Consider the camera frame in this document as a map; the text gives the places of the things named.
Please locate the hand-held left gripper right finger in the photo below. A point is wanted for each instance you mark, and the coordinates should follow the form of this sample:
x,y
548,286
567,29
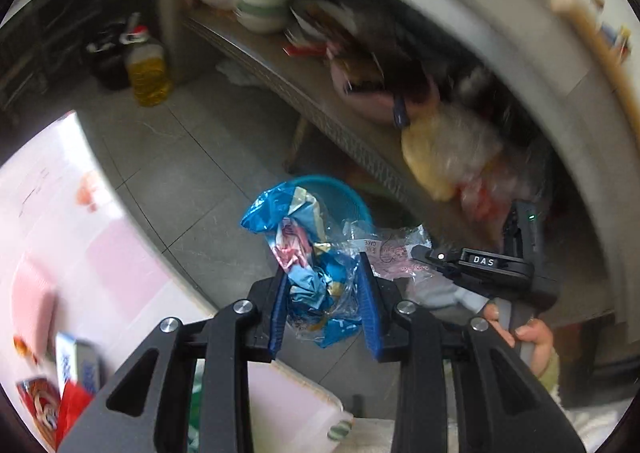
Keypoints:
x,y
372,323

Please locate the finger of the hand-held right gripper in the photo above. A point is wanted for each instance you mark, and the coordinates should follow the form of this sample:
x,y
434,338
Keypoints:
x,y
437,257

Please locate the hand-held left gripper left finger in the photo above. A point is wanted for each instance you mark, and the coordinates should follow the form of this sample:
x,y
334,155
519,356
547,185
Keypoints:
x,y
277,328

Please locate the clear plastic bag pink print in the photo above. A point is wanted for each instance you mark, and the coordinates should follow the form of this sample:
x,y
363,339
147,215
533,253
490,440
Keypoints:
x,y
395,253

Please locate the blue snack wrapper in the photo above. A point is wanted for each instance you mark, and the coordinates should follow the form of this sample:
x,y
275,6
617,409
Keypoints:
x,y
300,283

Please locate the teal plastic basket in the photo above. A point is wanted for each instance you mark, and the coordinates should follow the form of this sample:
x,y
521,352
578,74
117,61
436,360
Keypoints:
x,y
345,198

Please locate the person's right hand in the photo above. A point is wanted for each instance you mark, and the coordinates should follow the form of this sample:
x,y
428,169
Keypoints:
x,y
537,340

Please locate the red white plastic bag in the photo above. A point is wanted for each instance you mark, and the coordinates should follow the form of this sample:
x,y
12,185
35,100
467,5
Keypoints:
x,y
482,200

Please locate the yellow plastic bag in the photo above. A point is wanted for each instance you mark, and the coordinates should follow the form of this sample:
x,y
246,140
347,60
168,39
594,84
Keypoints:
x,y
435,158

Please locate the pink printed table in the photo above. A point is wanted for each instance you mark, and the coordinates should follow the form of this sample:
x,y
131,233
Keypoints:
x,y
125,258

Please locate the pink plastic basin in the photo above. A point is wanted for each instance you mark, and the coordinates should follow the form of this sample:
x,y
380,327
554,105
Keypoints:
x,y
370,103

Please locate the blue white box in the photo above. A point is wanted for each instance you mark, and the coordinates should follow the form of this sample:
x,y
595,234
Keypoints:
x,y
77,363

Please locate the grey concrete counter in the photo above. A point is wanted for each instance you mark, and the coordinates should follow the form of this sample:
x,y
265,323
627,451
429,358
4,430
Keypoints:
x,y
500,33

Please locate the red snack packet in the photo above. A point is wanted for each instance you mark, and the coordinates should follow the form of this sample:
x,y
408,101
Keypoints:
x,y
45,408

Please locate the wooden board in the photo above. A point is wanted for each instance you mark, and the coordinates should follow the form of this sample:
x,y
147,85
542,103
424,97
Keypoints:
x,y
595,38

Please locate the stack of white plates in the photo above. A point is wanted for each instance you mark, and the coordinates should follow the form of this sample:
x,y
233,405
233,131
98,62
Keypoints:
x,y
310,18

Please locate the cooking oil bottle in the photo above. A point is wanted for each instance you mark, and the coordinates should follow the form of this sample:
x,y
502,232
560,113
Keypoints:
x,y
147,73

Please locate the stack of white green bowls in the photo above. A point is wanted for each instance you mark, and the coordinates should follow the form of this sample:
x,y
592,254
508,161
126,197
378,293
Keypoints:
x,y
262,3

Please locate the black plastic bag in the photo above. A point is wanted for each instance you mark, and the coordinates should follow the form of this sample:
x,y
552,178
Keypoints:
x,y
110,60

